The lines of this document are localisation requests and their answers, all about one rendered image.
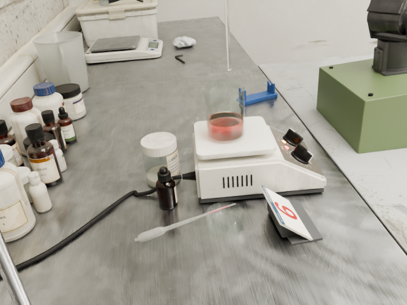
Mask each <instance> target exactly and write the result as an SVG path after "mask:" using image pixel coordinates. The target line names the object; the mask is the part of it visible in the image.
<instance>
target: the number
mask: <svg viewBox="0 0 407 305"><path fill-rule="evenodd" d="M266 190H267V192H268V193H269V195H270V197H271V199H272V201H273V203H274V205H275V206H276V208H277V210H278V212H279V214H280V216H281V217H282V219H283V221H284V222H285V224H286V225H288V226H290V227H292V228H294V229H296V230H298V231H300V232H302V233H304V234H305V235H307V236H309V235H308V234H307V232H306V230H305V229H304V227H303V226H302V224H301V222H300V221H299V219H298V218H297V215H296V214H295V213H294V211H293V209H292V207H291V206H290V204H289V203H288V201H287V200H286V199H284V198H283V197H281V196H279V195H277V194H275V193H273V192H272V191H270V190H268V189H266Z"/></svg>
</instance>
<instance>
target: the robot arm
mask: <svg viewBox="0 0 407 305"><path fill-rule="evenodd" d="M367 11H368V15H367V23H368V28H369V33H370V38H371V39H374V38H375V39H377V46H376V47H375V48H374V60H373V65H372V68H373V69H375V70H376V71H378V72H379V73H380V74H382V75H383V76H393V75H398V74H407V0H371V2H370V4H369V7H368V9H367Z"/></svg>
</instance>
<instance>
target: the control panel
mask: <svg viewBox="0 0 407 305"><path fill-rule="evenodd" d="M270 130H271V132H272V134H273V136H274V138H275V140H276V142H277V145H278V147H279V149H280V151H281V153H282V155H283V158H284V159H285V160H286V161H288V162H291V163H293V164H295V165H298V166H301V167H303V168H305V169H308V170H310V171H312V172H315V173H317V174H320V175H322V176H324V175H323V173H322V172H321V170H320V168H319V166H318V164H317V163H316V161H315V160H314V158H313V157H312V159H311V160H310V162H309V164H307V165H306V164H303V163H300V162H299V161H297V160H296V159H295V158H294V157H293V156H292V155H291V152H292V151H294V149H295V146H292V145H290V144H289V143H287V142H286V143H283V142H282V140H284V139H283V136H284V135H285V133H283V132H281V131H279V130H277V129H274V128H272V127H270ZM301 145H302V146H303V147H304V148H306V149H307V150H308V151H309V149H308V148H307V146H306V145H305V142H304V141H302V142H301ZM285 146H287V147H288V148H289V149H287V148H285Z"/></svg>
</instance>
